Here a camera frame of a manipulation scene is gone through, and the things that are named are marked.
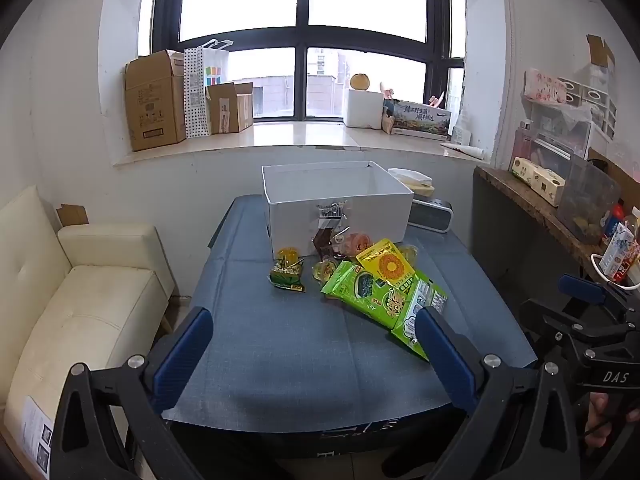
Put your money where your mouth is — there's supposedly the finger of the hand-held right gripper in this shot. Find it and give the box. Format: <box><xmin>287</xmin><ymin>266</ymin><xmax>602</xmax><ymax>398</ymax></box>
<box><xmin>557</xmin><ymin>274</ymin><xmax>640</xmax><ymax>322</ymax></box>
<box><xmin>519</xmin><ymin>299</ymin><xmax>640</xmax><ymax>361</ymax></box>

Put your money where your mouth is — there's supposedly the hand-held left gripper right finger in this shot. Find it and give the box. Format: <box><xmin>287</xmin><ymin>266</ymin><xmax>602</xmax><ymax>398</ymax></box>
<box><xmin>415</xmin><ymin>306</ymin><xmax>583</xmax><ymax>480</ymax></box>

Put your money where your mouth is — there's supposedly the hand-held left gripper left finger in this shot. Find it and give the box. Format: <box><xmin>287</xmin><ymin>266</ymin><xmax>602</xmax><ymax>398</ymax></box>
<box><xmin>50</xmin><ymin>306</ymin><xmax>214</xmax><ymax>480</ymax></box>

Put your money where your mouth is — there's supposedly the green white-backed snack packet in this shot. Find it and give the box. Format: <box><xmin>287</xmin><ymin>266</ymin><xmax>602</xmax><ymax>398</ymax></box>
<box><xmin>389</xmin><ymin>270</ymin><xmax>449</xmax><ymax>361</ymax></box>

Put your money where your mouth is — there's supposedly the yellow sunflower snack packet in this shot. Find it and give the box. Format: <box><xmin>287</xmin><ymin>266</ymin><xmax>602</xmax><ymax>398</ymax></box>
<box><xmin>356</xmin><ymin>238</ymin><xmax>417</xmax><ymax>288</ymax></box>

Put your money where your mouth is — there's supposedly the green seaweed snack packet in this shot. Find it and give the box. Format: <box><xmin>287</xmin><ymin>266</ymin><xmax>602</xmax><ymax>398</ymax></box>
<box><xmin>320</xmin><ymin>259</ymin><xmax>421</xmax><ymax>331</ymax></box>

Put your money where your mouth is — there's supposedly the small green snack packet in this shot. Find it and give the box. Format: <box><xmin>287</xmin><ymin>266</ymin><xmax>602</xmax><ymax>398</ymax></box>
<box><xmin>270</xmin><ymin>262</ymin><xmax>307</xmax><ymax>293</ymax></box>

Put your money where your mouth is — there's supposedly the pink jelly cup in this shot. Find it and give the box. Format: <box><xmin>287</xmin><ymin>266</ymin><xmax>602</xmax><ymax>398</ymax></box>
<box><xmin>342</xmin><ymin>232</ymin><xmax>373</xmax><ymax>258</ymax></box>

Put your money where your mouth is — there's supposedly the orange yellow jelly cup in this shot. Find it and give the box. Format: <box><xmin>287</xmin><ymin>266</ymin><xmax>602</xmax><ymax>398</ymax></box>
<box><xmin>312</xmin><ymin>258</ymin><xmax>341</xmax><ymax>286</ymax></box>

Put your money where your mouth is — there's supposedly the dark brown clear snack packet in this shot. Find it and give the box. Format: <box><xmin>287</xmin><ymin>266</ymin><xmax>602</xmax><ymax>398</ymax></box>
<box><xmin>311</xmin><ymin>201</ymin><xmax>351</xmax><ymax>261</ymax></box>

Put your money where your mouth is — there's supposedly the white cardboard box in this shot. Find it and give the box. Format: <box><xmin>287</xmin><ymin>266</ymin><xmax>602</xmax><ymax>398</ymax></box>
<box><xmin>261</xmin><ymin>161</ymin><xmax>415</xmax><ymax>256</ymax></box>

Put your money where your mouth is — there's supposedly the person's right hand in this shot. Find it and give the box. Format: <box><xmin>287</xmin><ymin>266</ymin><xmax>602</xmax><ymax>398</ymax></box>
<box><xmin>584</xmin><ymin>392</ymin><xmax>640</xmax><ymax>450</ymax></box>

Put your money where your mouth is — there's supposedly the milk carton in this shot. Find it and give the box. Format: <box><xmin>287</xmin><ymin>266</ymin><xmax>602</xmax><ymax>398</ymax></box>
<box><xmin>598</xmin><ymin>222</ymin><xmax>636</xmax><ymax>281</ymax></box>

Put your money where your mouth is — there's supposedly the clear plastic container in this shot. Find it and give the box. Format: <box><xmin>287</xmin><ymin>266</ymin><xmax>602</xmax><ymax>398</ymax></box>
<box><xmin>556</xmin><ymin>154</ymin><xmax>622</xmax><ymax>245</ymax></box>

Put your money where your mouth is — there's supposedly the wooden shelf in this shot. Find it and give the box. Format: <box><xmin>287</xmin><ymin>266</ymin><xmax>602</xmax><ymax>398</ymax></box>
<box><xmin>474</xmin><ymin>165</ymin><xmax>616</xmax><ymax>271</ymax></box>

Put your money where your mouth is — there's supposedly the cream sofa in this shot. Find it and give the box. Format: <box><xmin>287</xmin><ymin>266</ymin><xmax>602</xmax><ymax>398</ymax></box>
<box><xmin>0</xmin><ymin>185</ymin><xmax>176</xmax><ymax>466</ymax></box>

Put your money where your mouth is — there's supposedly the patterned tissue box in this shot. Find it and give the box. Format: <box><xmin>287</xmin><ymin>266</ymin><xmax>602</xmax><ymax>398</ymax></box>
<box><xmin>510</xmin><ymin>156</ymin><xmax>566</xmax><ymax>207</ymax></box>

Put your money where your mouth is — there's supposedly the grey speaker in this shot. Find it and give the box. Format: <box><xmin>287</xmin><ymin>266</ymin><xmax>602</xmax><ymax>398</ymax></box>
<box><xmin>407</xmin><ymin>199</ymin><xmax>453</xmax><ymax>233</ymax></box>

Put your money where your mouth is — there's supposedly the clear storage drawer unit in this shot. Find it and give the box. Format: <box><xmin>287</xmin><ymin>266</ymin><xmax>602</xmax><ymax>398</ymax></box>
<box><xmin>512</xmin><ymin>102</ymin><xmax>593</xmax><ymax>171</ymax></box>

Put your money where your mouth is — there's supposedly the white paper label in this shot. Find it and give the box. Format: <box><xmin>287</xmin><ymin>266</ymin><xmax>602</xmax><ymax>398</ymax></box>
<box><xmin>22</xmin><ymin>396</ymin><xmax>53</xmax><ymax>461</ymax></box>

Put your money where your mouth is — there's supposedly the cardboard piece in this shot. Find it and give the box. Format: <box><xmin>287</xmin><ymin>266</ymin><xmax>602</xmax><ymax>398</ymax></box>
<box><xmin>56</xmin><ymin>204</ymin><xmax>90</xmax><ymax>228</ymax></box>

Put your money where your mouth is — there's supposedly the white tube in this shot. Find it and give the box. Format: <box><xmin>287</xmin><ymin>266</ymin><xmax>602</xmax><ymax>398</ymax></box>
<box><xmin>440</xmin><ymin>142</ymin><xmax>487</xmax><ymax>161</ymax></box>

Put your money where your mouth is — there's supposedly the plastic bag with food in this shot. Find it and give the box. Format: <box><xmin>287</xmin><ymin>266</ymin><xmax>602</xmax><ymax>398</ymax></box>
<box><xmin>387</xmin><ymin>167</ymin><xmax>436</xmax><ymax>198</ymax></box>

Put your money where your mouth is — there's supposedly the white drawer organiser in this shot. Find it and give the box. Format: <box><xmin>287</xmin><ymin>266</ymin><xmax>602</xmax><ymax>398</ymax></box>
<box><xmin>557</xmin><ymin>77</ymin><xmax>618</xmax><ymax>141</ymax></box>

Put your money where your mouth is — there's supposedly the pink floral packet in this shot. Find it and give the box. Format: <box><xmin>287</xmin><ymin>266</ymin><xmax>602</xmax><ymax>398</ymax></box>
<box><xmin>523</xmin><ymin>68</ymin><xmax>568</xmax><ymax>106</ymax></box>

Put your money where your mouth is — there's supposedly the colourful printed box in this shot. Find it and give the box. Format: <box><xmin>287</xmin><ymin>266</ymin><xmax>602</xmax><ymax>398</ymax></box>
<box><xmin>390</xmin><ymin>100</ymin><xmax>452</xmax><ymax>141</ymax></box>

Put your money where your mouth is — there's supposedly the small open cardboard box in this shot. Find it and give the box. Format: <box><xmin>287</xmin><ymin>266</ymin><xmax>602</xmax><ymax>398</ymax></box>
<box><xmin>205</xmin><ymin>81</ymin><xmax>255</xmax><ymax>135</ymax></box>

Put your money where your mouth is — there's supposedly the large cardboard box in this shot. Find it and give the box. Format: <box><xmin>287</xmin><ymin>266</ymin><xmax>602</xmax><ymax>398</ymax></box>
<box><xmin>125</xmin><ymin>50</ymin><xmax>188</xmax><ymax>152</ymax></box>

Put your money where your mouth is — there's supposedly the dotted white paper bag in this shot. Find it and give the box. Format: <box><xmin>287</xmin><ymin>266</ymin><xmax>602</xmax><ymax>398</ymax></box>
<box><xmin>184</xmin><ymin>39</ymin><xmax>233</xmax><ymax>138</ymax></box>

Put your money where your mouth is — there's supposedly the white foam box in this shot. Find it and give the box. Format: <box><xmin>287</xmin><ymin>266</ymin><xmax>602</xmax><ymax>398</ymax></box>
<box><xmin>343</xmin><ymin>89</ymin><xmax>387</xmax><ymax>130</ymax></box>

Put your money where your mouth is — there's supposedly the cardboard flap on wall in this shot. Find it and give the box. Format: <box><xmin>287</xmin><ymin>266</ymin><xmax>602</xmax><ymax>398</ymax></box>
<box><xmin>586</xmin><ymin>34</ymin><xmax>616</xmax><ymax>68</ymax></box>

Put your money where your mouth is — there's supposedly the black window frame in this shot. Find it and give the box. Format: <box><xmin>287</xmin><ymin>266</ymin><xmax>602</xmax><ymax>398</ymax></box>
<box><xmin>150</xmin><ymin>0</ymin><xmax>466</xmax><ymax>123</ymax></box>

